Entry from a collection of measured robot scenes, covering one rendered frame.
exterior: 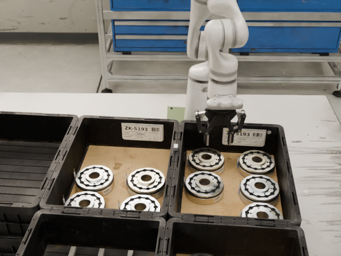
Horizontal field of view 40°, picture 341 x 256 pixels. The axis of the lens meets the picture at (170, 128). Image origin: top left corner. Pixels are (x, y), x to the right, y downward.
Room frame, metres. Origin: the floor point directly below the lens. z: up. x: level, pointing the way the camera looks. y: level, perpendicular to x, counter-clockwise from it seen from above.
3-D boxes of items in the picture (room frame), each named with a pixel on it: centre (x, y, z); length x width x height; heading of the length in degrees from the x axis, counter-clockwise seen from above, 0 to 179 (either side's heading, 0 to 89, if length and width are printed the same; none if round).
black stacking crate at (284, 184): (0.94, -0.16, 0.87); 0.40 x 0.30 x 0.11; 175
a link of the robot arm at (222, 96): (1.04, -0.13, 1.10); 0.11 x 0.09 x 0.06; 2
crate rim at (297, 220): (0.94, -0.16, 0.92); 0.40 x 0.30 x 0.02; 175
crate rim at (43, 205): (0.97, 0.14, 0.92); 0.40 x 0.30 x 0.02; 175
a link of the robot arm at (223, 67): (1.06, -0.12, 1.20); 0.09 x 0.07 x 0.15; 99
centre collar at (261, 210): (0.83, -0.22, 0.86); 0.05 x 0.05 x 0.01
